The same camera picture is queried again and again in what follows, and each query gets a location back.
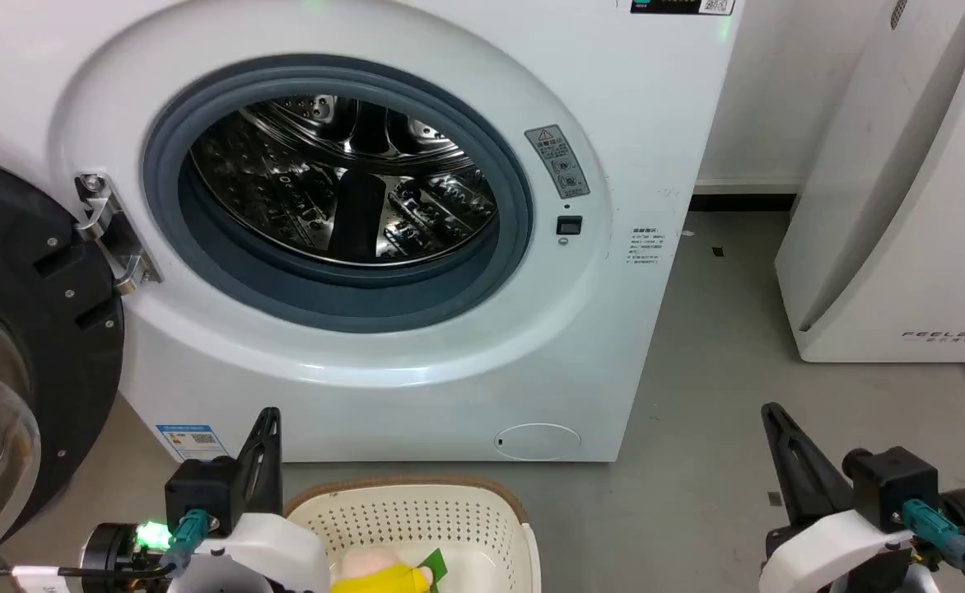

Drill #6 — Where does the teal plug right camera cable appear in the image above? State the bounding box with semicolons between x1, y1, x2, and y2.
901;497;965;593

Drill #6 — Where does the blue energy label sticker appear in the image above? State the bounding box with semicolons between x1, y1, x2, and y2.
156;423;228;462

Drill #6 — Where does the metal washing machine door hinge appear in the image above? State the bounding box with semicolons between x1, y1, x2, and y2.
76;173;162;296

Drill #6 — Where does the white front-load washing machine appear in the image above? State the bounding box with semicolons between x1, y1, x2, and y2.
0;0;747;464

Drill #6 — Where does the stainless steel washing machine drum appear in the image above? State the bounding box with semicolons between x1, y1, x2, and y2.
189;95;500;268

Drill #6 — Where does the black round washer door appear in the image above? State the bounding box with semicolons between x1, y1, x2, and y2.
0;152;126;569

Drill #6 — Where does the oval drain filter cover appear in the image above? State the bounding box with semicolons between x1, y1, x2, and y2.
494;423;582;461

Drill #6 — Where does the grey warning sticker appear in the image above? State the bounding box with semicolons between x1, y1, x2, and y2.
524;124;591;200

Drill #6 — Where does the teal plug camera cable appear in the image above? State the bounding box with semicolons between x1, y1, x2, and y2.
161;509;210;576
901;497;965;593

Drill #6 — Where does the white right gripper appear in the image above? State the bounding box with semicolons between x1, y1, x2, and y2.
758;402;918;593

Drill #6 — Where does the white air purifier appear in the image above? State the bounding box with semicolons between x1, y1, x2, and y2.
774;0;965;364

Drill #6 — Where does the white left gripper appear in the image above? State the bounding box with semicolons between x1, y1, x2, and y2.
171;407;332;593

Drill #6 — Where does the teal plug left camera cable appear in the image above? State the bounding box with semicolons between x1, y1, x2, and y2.
161;509;210;576

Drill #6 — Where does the cream perforated laundry basket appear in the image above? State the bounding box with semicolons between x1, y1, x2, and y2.
283;478;543;593

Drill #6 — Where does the grey rubber door gasket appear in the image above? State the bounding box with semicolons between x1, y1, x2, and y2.
142;54;534;334

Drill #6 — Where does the yellow pink plush toy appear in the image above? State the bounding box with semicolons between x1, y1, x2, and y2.
329;547;449;593

